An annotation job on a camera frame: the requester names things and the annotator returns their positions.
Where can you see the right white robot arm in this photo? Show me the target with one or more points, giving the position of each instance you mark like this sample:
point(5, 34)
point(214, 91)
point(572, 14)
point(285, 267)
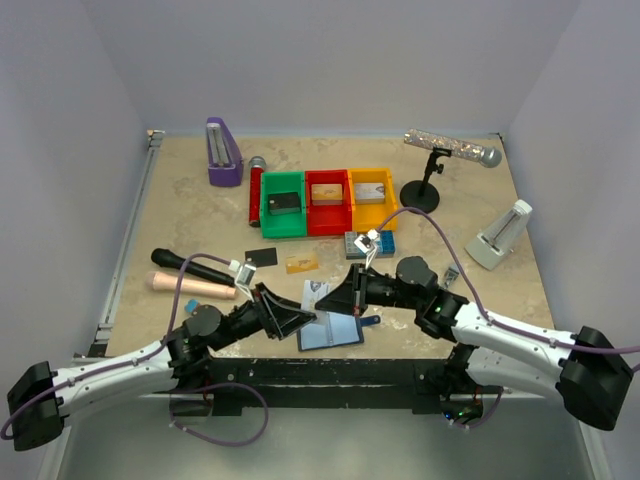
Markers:
point(581, 370)

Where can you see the yellow plastic bin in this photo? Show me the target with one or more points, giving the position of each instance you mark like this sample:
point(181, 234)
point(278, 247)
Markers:
point(370, 216)

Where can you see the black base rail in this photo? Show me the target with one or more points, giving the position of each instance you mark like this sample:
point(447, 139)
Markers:
point(417, 385)

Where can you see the blue grey lego block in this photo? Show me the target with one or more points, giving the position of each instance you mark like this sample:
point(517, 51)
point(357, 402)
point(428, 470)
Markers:
point(386, 245)

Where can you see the gold card from holder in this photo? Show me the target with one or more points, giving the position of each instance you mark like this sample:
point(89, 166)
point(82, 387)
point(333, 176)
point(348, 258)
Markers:
point(302, 262)

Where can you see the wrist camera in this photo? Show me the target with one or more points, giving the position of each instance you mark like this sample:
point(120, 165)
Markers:
point(368, 244)
point(243, 273)

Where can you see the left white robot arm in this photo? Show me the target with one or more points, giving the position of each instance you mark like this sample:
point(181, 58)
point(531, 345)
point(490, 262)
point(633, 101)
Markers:
point(43, 399)

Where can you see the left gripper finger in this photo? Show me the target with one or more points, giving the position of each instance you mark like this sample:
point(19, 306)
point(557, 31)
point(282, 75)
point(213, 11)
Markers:
point(283, 311)
point(287, 325)

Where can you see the red plastic bin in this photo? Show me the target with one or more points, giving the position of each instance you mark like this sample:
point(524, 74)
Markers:
point(328, 220)

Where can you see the green plastic bin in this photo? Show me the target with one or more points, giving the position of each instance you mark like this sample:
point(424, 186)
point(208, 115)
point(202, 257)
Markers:
point(289, 225)

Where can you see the black credit card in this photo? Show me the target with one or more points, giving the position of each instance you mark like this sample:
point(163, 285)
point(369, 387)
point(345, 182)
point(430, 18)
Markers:
point(283, 203)

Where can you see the pink microphone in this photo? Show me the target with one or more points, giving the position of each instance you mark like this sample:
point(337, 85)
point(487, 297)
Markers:
point(159, 281)

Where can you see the black microphone stand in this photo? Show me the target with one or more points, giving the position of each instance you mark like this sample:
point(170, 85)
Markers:
point(421, 194)

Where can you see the gold credit card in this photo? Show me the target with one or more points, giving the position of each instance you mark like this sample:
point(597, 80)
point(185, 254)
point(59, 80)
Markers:
point(326, 194)

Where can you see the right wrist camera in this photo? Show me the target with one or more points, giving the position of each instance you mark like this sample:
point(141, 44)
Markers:
point(368, 244)

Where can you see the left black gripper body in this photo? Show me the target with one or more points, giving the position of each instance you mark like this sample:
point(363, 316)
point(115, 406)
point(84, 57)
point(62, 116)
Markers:
point(249, 320)

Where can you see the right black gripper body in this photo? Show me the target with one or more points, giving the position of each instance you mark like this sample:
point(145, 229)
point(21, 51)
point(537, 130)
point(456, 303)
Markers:
point(378, 290)

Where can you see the purple metronome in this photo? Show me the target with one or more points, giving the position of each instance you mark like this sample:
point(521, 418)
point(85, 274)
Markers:
point(225, 163)

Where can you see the orange blue toy block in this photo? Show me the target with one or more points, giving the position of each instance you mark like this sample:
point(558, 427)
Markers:
point(191, 305)

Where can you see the small grey block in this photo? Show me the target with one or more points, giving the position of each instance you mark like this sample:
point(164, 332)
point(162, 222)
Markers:
point(451, 275)

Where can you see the silver credit card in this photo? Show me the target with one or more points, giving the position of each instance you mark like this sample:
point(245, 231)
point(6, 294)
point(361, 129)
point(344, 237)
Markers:
point(369, 193)

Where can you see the black VIP card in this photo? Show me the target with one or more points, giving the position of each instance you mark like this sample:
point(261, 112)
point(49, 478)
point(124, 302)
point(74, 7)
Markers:
point(264, 257)

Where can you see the white metronome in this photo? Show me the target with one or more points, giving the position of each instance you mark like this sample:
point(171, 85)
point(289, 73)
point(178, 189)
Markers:
point(494, 243)

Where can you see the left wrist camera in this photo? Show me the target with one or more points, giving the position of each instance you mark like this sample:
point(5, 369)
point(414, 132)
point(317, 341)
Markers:
point(243, 273)

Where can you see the red microphone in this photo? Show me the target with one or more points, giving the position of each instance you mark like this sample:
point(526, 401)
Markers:
point(257, 166)

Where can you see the navy blue card holder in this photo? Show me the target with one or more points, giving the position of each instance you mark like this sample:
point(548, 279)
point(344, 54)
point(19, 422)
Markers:
point(334, 330)

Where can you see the glitter silver microphone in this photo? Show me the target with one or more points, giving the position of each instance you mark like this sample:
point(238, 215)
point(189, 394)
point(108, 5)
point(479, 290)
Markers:
point(488, 157)

